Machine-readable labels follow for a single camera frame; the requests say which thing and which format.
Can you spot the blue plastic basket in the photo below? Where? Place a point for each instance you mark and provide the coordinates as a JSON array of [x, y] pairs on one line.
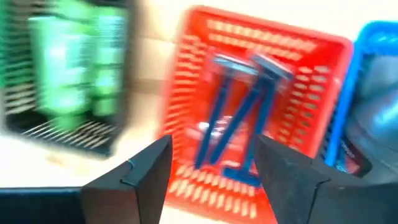
[[345, 93]]

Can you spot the grey toiletry bottle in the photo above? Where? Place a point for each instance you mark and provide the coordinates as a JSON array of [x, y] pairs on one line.
[[373, 133], [379, 77]]

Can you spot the green toiletry bottle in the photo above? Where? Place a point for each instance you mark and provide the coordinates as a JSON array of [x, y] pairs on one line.
[[62, 65]]

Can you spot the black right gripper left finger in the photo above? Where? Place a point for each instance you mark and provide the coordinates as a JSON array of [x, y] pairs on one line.
[[140, 186]]

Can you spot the blue disposable razor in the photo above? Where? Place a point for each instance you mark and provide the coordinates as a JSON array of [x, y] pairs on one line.
[[252, 161], [217, 112], [239, 118]]

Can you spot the red plastic basket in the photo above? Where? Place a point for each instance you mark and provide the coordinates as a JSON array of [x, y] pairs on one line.
[[311, 102]]

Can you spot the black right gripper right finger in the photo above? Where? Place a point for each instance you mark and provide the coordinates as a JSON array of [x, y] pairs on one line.
[[289, 183]]

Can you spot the black plastic basket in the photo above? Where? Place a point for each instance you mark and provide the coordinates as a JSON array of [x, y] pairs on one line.
[[71, 137]]

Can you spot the green plastic basket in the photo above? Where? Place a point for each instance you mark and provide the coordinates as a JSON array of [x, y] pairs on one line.
[[2, 43]]

